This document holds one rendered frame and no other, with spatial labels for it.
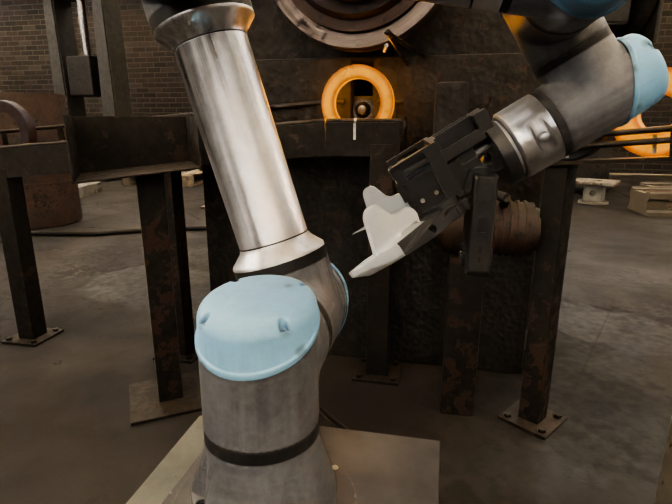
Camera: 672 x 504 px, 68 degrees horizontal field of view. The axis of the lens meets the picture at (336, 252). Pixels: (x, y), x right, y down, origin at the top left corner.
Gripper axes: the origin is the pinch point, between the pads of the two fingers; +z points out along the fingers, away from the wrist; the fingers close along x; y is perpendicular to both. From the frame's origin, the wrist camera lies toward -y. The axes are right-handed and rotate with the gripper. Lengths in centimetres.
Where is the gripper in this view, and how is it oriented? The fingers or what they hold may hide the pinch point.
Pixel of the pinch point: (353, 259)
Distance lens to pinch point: 56.1
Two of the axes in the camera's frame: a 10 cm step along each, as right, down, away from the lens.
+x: -0.5, 2.9, -9.6
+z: -8.5, 5.0, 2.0
